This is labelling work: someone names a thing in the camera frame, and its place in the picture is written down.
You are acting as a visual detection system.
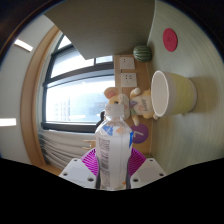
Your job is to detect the dark-framed window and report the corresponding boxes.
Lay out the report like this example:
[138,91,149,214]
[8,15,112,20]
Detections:
[40,33,116,134]

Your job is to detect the beige plush mouse toy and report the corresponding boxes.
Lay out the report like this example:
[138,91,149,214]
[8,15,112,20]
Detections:
[103,86,160,127]

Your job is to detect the grey curtain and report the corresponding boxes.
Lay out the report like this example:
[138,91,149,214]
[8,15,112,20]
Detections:
[38,129,98,171]

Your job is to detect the grey-green desk partition panel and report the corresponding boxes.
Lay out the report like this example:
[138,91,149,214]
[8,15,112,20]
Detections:
[43,0,156,61]

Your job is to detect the pale yellow cup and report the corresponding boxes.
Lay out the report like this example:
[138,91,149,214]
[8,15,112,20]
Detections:
[150,70,198,118]

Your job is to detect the round green cactus ornament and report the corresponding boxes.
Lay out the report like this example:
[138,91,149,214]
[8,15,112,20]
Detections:
[132,44,153,63]

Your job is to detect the flat round red coaster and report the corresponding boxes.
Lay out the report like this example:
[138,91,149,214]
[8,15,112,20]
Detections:
[162,27,179,53]

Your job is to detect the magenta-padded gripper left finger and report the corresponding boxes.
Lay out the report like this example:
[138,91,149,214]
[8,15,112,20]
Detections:
[59,148,99,190]

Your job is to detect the white wall socket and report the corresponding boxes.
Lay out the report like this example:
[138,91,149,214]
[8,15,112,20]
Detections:
[120,72,138,88]
[119,56,136,70]

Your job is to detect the purple round number sign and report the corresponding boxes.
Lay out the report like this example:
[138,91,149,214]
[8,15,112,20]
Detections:
[129,123,150,145]

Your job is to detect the clear plastic water bottle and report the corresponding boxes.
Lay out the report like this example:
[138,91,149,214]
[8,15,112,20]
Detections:
[94,103,135,191]

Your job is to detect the ceiling lights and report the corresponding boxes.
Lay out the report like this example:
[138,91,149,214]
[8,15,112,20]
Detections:
[0,38,34,128]

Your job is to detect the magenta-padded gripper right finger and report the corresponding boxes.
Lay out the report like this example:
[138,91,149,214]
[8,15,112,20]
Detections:
[126,147,167,190]

